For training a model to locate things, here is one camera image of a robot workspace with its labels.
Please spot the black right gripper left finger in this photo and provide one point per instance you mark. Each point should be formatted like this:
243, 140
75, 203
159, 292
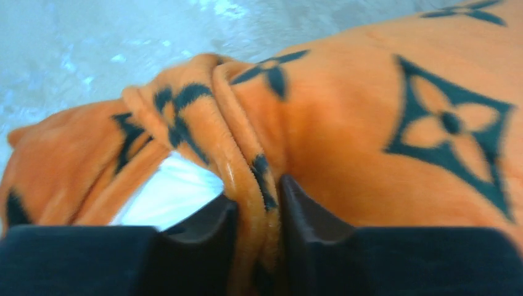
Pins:
190, 258

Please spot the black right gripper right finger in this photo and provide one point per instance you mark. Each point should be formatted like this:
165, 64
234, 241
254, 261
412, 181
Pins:
327, 256

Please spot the orange patterned pillowcase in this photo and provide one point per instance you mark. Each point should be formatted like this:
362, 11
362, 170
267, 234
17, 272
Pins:
410, 122

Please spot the white pillow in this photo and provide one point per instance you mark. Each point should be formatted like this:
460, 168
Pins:
175, 191

